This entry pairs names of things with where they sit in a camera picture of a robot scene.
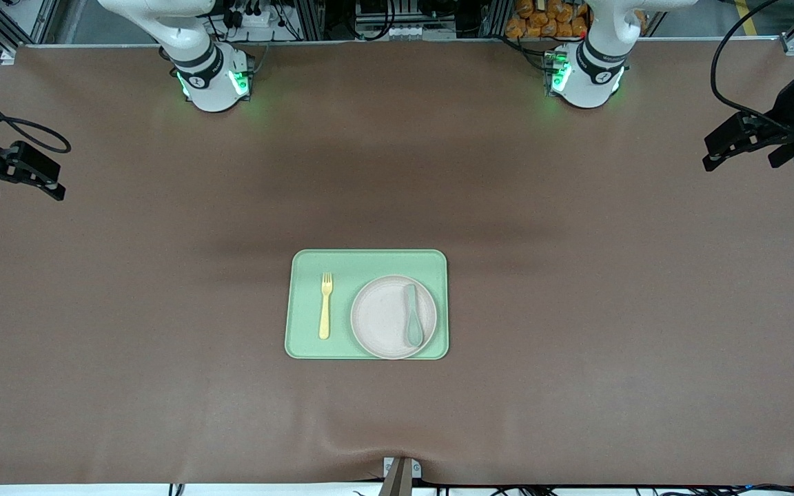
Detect yellow plastic fork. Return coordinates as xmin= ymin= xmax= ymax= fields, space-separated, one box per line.
xmin=319 ymin=272 xmax=334 ymax=340

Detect teal plastic spoon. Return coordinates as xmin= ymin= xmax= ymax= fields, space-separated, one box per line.
xmin=404 ymin=283 xmax=425 ymax=347

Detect round beige plate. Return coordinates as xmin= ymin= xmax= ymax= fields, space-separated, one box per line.
xmin=350 ymin=275 xmax=438 ymax=360

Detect brown table mat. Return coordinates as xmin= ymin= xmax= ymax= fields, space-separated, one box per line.
xmin=0 ymin=40 xmax=794 ymax=486

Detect white power strip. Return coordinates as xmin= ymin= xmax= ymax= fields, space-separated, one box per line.
xmin=230 ymin=6 xmax=275 ymax=30

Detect white connector strip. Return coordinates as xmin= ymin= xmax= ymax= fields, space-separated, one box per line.
xmin=356 ymin=25 xmax=456 ymax=41

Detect light green rectangular tray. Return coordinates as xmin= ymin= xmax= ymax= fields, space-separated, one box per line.
xmin=285 ymin=249 xmax=450 ymax=360

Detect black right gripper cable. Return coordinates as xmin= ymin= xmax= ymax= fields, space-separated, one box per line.
xmin=0 ymin=68 xmax=72 ymax=154

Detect aluminium camera post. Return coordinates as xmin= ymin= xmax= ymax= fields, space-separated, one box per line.
xmin=380 ymin=456 xmax=423 ymax=496

